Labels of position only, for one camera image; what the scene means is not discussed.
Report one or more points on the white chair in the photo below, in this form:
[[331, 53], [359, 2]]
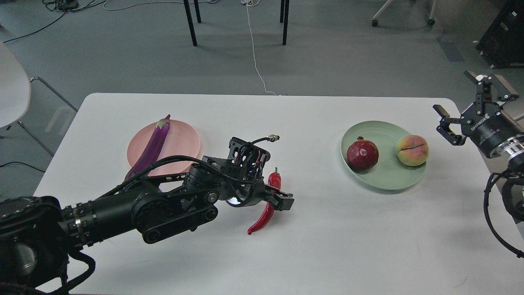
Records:
[[15, 93]]

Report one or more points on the yellow-pink peach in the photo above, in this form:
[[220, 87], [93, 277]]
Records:
[[412, 150]]

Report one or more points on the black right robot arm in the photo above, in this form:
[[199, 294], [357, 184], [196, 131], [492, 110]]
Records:
[[450, 129]]

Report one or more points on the white office chair base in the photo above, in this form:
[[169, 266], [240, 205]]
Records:
[[403, 11]]

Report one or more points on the red chili pepper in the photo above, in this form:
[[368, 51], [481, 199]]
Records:
[[274, 180]]

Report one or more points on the pink plate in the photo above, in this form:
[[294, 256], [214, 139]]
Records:
[[182, 139]]

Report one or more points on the dark red pomegranate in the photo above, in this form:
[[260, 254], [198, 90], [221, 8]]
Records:
[[362, 154]]

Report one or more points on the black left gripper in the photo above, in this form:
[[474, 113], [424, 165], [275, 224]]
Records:
[[240, 195]]

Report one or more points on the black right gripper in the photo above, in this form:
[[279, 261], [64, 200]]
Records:
[[489, 131]]

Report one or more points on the black table legs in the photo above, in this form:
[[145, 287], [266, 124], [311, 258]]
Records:
[[283, 18]]

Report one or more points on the purple eggplant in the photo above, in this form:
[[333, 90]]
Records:
[[153, 148]]

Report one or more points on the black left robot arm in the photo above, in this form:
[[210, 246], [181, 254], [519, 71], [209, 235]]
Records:
[[41, 241]]

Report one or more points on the black equipment case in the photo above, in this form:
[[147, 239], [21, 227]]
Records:
[[502, 45]]

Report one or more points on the green plate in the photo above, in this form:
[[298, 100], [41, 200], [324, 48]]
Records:
[[389, 173]]

